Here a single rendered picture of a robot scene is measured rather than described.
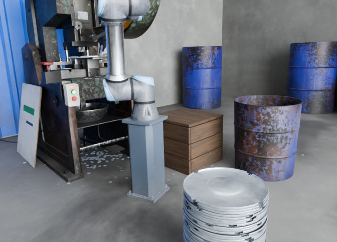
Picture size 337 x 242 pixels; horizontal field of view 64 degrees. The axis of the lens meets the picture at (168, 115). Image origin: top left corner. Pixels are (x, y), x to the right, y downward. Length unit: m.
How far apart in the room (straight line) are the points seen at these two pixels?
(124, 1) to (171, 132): 0.92
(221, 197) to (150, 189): 0.68
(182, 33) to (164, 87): 0.91
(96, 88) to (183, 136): 0.68
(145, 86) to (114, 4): 0.42
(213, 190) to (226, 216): 0.11
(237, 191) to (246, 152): 0.84
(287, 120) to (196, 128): 0.55
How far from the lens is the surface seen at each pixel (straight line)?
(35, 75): 2.27
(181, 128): 1.74
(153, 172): 1.48
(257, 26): 4.85
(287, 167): 1.84
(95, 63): 1.97
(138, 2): 1.28
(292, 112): 1.72
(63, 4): 1.98
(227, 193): 0.93
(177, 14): 4.38
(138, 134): 1.43
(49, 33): 2.24
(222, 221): 0.89
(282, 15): 4.67
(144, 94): 1.39
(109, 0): 1.27
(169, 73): 4.21
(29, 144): 2.33
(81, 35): 2.01
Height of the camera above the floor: 0.79
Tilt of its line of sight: 13 degrees down
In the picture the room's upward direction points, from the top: 2 degrees counter-clockwise
